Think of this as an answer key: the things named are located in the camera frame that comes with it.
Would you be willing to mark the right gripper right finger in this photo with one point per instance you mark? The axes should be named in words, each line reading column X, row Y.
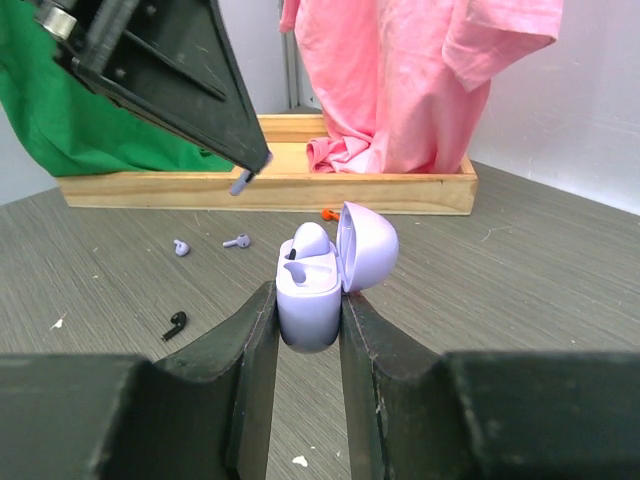
column 414, row 414

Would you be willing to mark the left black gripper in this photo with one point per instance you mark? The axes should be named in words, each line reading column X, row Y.
column 169, row 62

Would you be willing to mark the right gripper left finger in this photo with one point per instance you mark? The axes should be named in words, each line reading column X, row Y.
column 203, row 412

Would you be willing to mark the lilac earbud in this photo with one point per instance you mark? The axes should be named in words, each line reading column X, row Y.
column 310, row 239
column 181, row 248
column 241, row 241
column 247, row 176

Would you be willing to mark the lilac earbud charging case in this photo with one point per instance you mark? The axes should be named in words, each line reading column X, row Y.
column 310, row 290

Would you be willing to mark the black earbud bottom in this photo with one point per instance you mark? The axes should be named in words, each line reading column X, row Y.
column 179, row 321

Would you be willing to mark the green tank top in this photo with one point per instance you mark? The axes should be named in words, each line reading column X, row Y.
column 66, row 129

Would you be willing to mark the wooden clothes rack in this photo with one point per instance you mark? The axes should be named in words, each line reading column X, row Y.
column 285, row 185

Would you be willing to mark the orange earbud right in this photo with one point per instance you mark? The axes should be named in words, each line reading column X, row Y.
column 330, row 215

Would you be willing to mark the pink t-shirt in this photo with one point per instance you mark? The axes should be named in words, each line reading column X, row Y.
column 403, row 84

